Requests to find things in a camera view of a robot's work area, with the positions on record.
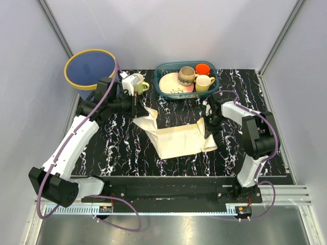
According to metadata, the cream translucent trash bag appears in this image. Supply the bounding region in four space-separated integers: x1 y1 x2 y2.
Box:
133 106 208 160

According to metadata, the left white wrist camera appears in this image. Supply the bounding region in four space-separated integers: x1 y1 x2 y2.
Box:
122 74 135 95

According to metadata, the beige brown ceramic mug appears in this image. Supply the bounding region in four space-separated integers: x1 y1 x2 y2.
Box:
178 66 196 86

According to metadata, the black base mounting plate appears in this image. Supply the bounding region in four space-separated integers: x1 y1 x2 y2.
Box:
81 176 263 205

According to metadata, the aluminium frame rail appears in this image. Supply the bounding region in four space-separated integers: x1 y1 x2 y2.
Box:
37 182 310 208

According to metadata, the blue trash bin yellow rim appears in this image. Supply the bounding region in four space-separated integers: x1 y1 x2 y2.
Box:
63 49 116 100

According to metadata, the connector box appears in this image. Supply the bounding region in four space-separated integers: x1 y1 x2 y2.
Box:
236 206 252 219
99 205 113 214

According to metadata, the teal plastic basket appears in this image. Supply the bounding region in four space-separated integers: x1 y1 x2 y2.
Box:
153 61 220 100

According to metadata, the yellow green ceramic mug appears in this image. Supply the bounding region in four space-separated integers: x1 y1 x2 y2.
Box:
133 73 150 95

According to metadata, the right connector box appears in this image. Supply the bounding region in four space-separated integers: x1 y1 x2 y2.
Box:
236 206 252 219

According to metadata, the pale yellow mug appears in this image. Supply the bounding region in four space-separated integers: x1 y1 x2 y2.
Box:
195 75 216 92

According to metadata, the roll of cream trash bags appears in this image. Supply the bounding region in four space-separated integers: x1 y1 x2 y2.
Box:
195 117 217 152

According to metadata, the orange cup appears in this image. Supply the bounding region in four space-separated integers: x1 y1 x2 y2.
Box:
195 63 211 76

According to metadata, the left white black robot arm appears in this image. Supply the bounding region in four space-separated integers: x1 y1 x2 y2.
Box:
28 76 137 207

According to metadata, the purple cable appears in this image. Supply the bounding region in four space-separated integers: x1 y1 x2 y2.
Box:
37 56 142 232
213 90 278 222

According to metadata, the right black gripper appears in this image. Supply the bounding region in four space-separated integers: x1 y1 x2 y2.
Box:
202 113 224 139

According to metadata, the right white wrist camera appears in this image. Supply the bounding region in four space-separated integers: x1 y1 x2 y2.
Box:
202 101 211 116

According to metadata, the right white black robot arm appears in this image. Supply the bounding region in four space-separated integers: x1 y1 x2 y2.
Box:
203 92 281 203

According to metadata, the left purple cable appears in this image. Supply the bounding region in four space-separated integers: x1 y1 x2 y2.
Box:
37 56 142 232

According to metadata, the cream pink floral plate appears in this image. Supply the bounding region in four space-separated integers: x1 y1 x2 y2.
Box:
159 72 194 94

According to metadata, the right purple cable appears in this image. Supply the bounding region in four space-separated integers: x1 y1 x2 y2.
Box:
213 90 278 222

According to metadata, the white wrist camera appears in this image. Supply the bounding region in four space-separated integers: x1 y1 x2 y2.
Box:
122 74 135 95
202 101 211 116

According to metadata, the perforated cable duct strip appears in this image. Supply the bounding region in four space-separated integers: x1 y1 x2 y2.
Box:
53 205 236 216

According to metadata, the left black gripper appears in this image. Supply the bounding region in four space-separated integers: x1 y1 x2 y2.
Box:
108 90 149 118

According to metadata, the left connector box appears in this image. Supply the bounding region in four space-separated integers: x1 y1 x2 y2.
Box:
99 205 113 214

